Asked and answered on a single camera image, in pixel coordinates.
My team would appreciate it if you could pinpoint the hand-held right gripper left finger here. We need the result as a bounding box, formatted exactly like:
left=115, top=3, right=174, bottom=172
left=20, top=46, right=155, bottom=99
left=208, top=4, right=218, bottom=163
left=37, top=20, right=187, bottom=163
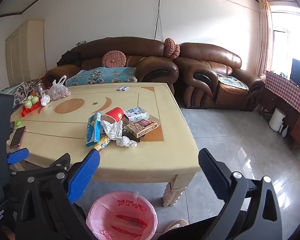
left=15, top=149, right=100, bottom=240

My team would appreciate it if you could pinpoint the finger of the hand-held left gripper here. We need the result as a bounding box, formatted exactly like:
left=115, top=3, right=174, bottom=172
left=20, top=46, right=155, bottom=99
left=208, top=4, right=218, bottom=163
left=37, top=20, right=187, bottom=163
left=7, top=148, right=30, bottom=165

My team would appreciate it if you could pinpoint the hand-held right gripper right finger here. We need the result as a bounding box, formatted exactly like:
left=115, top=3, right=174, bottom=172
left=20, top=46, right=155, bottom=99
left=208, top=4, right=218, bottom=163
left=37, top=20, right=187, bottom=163
left=198, top=148, right=283, bottom=240

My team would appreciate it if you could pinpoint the yellow snack wrapper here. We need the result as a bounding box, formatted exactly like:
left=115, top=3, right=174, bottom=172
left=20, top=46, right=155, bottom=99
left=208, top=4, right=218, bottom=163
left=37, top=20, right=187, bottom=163
left=94, top=134, right=112, bottom=152

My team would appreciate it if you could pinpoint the trash bin with pink bag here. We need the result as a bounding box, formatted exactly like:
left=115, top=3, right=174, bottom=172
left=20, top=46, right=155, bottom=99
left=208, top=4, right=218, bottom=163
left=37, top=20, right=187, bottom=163
left=86, top=191, right=158, bottom=240

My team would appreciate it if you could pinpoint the light blue cardboard box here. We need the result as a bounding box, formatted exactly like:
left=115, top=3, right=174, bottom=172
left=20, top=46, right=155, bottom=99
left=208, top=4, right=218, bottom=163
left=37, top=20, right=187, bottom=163
left=85, top=112, right=102, bottom=147

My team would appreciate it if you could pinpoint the white tissue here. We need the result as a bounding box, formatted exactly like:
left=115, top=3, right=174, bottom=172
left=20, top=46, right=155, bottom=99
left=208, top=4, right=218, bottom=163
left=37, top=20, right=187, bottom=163
left=101, top=120, right=138, bottom=147

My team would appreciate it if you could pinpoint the red paper cup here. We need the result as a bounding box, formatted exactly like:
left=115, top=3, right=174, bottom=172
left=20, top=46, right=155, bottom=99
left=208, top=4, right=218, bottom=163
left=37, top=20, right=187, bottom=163
left=101, top=107, right=125, bottom=128

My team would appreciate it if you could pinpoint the pink smartphone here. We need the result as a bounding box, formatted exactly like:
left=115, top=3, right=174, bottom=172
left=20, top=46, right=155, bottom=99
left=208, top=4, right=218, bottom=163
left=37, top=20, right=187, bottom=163
left=9, top=126, right=27, bottom=148

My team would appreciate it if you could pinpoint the red plastic tray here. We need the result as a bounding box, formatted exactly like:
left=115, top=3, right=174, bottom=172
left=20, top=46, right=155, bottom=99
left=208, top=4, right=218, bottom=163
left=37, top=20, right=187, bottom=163
left=21, top=102, right=46, bottom=117

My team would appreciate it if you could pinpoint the black and white patterned cloth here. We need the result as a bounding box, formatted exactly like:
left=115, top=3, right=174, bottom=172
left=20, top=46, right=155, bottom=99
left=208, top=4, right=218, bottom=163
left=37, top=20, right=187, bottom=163
left=0, top=79, right=40, bottom=112

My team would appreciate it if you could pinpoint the glass jar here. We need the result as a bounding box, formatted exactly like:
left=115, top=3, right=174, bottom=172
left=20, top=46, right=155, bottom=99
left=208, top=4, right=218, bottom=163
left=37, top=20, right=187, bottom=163
left=32, top=79, right=44, bottom=95

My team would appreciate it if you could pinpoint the black flat box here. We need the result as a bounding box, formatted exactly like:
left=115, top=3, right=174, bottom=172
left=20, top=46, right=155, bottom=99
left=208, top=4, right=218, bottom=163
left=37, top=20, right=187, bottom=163
left=121, top=126, right=142, bottom=143

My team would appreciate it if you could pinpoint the clear bag of peanuts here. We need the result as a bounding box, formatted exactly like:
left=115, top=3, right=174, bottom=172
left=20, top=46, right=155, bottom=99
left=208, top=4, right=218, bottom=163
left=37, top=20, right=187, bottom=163
left=48, top=75, right=72, bottom=101

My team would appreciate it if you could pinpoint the white and navy box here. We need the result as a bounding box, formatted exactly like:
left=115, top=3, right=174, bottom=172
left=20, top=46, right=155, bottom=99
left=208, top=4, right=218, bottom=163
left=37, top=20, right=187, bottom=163
left=124, top=107, right=148, bottom=123

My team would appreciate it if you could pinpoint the cream wardrobe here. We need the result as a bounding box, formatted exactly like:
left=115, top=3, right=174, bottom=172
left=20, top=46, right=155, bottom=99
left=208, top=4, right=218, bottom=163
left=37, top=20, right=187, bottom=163
left=5, top=20, right=45, bottom=87

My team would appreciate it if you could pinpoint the white cylindrical appliance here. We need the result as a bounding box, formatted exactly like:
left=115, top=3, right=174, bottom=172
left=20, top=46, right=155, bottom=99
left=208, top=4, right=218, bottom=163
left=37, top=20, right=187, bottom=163
left=269, top=108, right=286, bottom=132

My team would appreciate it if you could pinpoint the blue floral seat cloth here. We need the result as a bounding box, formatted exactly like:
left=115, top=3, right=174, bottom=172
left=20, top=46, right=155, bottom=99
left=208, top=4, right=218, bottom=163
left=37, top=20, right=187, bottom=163
left=216, top=74, right=250, bottom=91

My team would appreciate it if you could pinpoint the black clothing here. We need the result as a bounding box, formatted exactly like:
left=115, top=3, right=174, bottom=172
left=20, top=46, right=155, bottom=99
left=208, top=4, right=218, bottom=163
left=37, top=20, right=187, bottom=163
left=56, top=50, right=83, bottom=67

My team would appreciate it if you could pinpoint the blue floral sofa cover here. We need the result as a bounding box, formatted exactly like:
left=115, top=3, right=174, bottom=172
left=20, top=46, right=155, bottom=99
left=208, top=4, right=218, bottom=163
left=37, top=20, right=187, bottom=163
left=65, top=66, right=138, bottom=87

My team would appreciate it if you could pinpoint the red checkered tablecloth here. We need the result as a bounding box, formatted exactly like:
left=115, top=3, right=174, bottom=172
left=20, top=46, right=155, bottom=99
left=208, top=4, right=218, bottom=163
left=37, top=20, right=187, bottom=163
left=264, top=70, right=300, bottom=125

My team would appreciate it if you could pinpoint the brown leather armchair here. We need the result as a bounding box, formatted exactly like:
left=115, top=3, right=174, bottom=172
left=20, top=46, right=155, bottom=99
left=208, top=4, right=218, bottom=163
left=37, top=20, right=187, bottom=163
left=174, top=42, right=265, bottom=112

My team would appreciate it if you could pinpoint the pink round cushion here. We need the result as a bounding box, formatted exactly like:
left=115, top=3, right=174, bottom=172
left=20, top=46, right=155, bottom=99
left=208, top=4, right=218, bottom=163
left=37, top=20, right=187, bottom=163
left=102, top=51, right=127, bottom=68
left=171, top=44, right=181, bottom=60
left=164, top=38, right=176, bottom=58

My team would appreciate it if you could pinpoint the brown leather sofa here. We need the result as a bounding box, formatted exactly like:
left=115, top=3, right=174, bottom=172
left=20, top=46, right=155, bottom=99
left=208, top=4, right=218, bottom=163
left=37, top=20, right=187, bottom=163
left=44, top=37, right=179, bottom=95

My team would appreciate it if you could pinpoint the window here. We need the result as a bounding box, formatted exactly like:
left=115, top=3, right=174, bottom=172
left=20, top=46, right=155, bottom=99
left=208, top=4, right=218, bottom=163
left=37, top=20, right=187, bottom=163
left=267, top=1, right=300, bottom=75

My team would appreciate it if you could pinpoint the beige curtain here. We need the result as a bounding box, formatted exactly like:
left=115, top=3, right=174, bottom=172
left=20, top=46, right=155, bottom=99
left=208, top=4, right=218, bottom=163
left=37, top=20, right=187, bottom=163
left=255, top=0, right=274, bottom=77

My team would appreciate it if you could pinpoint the black wall cable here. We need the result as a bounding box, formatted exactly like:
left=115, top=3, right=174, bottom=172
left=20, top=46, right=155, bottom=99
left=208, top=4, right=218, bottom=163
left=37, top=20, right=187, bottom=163
left=154, top=0, right=173, bottom=42

